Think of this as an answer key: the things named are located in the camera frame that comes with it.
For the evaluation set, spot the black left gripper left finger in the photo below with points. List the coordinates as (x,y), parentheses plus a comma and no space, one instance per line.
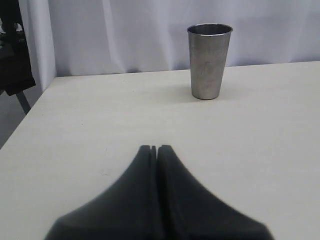
(128,210)

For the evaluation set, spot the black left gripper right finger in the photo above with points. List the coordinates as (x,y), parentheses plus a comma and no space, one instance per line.
(191,212)

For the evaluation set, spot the stainless steel cup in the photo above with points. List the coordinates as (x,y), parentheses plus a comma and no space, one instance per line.
(208,48)

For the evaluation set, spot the dark furniture beside table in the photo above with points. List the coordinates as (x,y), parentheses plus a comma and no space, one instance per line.
(15,67)

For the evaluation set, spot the white backdrop curtain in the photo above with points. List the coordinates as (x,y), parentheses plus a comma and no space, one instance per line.
(93,37)

